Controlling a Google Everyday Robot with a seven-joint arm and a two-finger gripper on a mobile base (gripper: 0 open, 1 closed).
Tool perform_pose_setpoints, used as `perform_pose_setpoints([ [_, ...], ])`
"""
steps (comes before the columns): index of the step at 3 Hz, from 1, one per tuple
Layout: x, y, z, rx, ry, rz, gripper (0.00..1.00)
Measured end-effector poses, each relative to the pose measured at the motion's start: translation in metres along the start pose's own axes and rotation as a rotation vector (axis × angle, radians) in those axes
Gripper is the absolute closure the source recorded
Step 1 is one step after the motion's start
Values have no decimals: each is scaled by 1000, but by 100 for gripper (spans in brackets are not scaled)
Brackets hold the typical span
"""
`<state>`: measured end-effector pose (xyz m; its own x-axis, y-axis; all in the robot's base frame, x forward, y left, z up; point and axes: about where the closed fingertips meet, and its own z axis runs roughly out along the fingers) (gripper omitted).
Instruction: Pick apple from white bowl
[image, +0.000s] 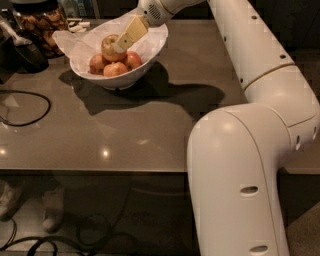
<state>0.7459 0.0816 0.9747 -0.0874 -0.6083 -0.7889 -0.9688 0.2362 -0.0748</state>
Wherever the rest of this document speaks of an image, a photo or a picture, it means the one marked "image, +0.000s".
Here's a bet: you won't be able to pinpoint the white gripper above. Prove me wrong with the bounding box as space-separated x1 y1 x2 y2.
112 0 173 53

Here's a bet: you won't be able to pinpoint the yellow-red top apple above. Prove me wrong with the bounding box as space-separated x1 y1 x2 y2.
101 34 126 62

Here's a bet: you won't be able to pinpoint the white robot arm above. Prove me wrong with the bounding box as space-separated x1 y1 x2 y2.
115 0 320 256

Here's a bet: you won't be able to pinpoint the red apple right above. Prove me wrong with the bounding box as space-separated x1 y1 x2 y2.
123 51 142 71

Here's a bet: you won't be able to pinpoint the red apple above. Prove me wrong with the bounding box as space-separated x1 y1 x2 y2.
123 51 142 71
89 53 109 75
103 62 128 78

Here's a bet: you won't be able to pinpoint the red apple front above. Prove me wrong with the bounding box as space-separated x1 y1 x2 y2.
103 62 128 78

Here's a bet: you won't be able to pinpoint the red apple left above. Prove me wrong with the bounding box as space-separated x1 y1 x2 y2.
89 53 109 75

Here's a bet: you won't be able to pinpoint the white bowl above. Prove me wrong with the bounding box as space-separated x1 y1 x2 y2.
69 14 169 91

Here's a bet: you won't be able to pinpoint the small white items behind bowl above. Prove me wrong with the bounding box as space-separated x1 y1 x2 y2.
68 21 91 33

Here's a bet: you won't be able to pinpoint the white paper liner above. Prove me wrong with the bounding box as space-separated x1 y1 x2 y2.
52 12 168 77

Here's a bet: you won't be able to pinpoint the glass jar of cookies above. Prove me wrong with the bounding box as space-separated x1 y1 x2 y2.
10 0 69 58

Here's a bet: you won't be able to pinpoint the white shoe right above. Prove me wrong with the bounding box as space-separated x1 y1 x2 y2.
42 186 64 233

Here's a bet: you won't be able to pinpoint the white shoe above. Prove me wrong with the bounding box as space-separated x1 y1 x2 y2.
0 182 25 220
42 186 64 233

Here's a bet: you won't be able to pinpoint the white shoe left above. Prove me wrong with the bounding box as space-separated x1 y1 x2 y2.
0 182 25 220

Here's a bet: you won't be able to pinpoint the black appliance with white handle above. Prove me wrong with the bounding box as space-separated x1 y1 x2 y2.
0 18 49 73

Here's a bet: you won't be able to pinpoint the black cable on table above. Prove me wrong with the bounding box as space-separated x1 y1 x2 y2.
0 89 52 128

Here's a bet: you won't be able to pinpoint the black cables on floor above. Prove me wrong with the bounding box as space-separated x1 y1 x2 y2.
0 183 138 256

